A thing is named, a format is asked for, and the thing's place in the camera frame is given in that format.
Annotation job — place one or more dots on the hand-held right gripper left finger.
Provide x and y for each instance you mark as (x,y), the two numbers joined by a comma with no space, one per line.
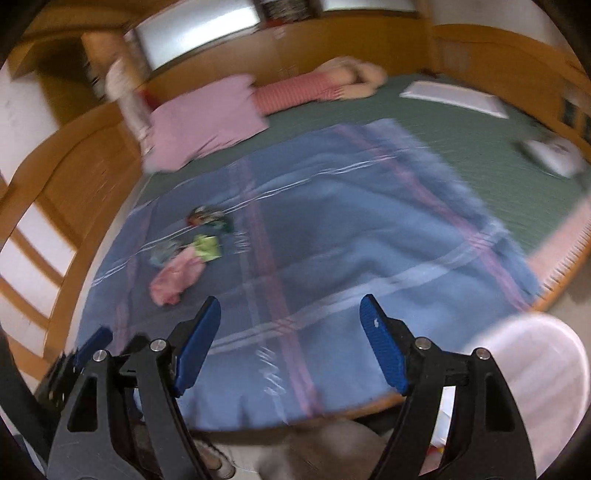
(196,346)

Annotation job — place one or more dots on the white flat board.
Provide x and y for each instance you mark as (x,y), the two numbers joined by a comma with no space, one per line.
(455,99)

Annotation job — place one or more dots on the plush doll in striped dress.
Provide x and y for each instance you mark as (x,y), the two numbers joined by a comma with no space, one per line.
(300,90)

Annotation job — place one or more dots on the red cloth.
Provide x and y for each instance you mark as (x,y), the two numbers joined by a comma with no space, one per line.
(147,97)

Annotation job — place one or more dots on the white cloth pile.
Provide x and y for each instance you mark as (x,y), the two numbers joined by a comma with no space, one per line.
(129,101)

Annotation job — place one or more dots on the pink plastic bag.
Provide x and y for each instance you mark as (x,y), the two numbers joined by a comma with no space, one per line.
(178,277)

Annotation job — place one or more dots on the white plastic bin bag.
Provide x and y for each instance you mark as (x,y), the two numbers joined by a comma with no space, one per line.
(540,369)

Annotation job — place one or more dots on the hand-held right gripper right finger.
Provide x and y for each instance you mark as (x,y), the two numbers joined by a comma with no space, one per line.
(385,346)

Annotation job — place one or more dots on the wooden headboard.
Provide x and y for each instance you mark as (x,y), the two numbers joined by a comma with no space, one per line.
(69,175)

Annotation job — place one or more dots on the frosted window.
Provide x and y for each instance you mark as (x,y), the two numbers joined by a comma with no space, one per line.
(194,34)

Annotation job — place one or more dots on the clear plastic bag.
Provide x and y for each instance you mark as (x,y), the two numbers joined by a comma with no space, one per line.
(164,254)

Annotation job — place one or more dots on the white plastic device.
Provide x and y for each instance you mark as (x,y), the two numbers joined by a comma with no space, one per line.
(554,157)

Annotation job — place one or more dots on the person's shoe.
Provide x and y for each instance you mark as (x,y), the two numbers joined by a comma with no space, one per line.
(214,459)

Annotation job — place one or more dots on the wooden wall cabinets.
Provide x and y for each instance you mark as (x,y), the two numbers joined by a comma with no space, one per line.
(323,46)

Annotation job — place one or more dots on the pink pillow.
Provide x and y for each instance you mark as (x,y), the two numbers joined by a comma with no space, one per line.
(203,120)

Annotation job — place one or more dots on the bed with green bedspread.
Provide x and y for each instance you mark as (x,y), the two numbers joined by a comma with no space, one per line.
(461,152)

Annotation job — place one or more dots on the blue plaid blanket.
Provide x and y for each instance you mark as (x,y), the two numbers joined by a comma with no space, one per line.
(346,230)

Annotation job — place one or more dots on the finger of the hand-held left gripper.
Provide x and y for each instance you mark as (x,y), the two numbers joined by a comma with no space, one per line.
(94,344)

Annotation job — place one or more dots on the light green paper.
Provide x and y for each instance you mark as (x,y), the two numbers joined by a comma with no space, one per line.
(207,247)

